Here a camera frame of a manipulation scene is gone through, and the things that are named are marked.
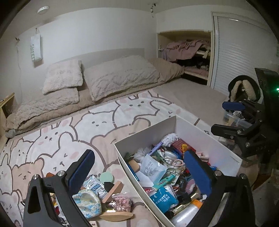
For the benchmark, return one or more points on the pale wooden block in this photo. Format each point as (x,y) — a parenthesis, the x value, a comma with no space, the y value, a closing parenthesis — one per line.
(113,190)

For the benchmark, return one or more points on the teal tube box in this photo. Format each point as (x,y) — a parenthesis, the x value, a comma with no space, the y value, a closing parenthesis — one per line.
(165,181)

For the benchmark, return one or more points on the bag of pink candies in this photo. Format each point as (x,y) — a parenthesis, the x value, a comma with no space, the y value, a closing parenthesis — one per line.
(121,202)

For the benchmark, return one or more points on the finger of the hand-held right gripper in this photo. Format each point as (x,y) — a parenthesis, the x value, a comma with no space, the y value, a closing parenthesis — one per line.
(233,105)
(228,131)

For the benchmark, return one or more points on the blue face mask packet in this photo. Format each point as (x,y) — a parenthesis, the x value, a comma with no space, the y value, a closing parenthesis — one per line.
(164,198)

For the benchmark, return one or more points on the dark clothes pile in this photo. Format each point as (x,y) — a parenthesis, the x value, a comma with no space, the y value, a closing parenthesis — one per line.
(196,64)

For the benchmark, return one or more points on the purple lighter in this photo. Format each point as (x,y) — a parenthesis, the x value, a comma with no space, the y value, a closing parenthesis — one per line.
(158,145)

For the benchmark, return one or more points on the pink clothes pile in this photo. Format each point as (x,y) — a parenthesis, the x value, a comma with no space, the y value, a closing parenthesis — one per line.
(183,49)

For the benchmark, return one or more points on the floral fabric pouch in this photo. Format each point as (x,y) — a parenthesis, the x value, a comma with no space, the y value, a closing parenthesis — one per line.
(87,203)

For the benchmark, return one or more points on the beige folded blanket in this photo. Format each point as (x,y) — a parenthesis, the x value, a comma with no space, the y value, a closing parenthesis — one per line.
(170,69)

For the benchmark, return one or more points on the grey knitted pillow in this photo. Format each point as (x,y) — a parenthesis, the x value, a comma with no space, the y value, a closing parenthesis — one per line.
(48,102)
(122,76)

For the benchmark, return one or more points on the black fleece-lined boot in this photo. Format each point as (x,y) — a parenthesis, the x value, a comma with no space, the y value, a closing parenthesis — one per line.
(246,87)

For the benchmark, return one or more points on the boat-shaped wooden tray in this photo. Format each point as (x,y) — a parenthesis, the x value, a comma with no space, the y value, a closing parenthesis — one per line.
(115,215)

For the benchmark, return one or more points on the white shoe box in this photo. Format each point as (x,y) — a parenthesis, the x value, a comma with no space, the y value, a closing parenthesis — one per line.
(196,131)

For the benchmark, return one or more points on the wooden closet niche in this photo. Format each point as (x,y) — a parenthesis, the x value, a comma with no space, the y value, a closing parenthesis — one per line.
(160,37)

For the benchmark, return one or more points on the white louvred door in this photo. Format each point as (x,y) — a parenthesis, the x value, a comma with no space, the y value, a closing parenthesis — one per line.
(235,48)

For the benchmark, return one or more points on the blue white paper packet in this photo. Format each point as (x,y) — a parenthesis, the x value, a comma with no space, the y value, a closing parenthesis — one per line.
(152,169)

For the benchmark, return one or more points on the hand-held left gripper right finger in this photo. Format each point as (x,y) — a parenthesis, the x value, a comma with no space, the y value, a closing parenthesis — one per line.
(197,172)

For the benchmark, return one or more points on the mint green round compact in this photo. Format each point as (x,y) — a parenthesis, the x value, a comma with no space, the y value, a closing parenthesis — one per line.
(106,177)

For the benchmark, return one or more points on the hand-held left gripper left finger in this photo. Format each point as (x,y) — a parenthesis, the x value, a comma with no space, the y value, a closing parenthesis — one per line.
(80,170)

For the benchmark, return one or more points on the fluffy square pillow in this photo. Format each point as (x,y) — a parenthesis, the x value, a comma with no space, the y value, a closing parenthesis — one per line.
(63,76)

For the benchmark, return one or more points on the black triangular sponge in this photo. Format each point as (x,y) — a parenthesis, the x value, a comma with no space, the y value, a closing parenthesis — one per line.
(108,185)

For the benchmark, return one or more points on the clear plastic bin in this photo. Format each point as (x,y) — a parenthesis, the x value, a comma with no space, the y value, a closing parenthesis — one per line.
(237,120)

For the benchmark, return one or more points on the wall hook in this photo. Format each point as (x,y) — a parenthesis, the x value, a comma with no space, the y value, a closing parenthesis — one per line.
(153,7)

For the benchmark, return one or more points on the round ceiling light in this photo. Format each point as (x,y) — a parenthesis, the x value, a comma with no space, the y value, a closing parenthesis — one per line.
(43,9)

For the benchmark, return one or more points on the red box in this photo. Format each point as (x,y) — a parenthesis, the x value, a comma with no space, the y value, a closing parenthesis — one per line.
(179,144)

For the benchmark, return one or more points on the clear blue-print packets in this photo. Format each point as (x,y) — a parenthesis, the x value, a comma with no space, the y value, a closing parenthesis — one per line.
(93,185)

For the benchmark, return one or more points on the white hanging paper bag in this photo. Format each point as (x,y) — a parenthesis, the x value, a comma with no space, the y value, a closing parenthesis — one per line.
(36,50)

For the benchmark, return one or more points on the wooden bedside shelf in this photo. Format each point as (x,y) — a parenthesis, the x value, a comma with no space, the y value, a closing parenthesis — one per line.
(6,109)

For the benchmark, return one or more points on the cream block with printed label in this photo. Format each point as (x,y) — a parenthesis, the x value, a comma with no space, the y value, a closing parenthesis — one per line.
(134,166)

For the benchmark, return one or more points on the clear plastic wrapped roll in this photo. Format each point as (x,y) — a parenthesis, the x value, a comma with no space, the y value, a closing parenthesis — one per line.
(185,215)

